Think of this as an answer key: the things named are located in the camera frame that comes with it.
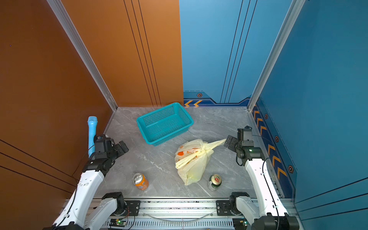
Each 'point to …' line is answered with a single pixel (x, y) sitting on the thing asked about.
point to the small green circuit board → (118, 222)
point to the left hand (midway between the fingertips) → (120, 145)
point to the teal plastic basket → (163, 124)
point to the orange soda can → (140, 181)
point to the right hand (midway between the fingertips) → (235, 143)
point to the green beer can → (214, 180)
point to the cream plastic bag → (191, 157)
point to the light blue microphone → (92, 121)
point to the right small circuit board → (240, 224)
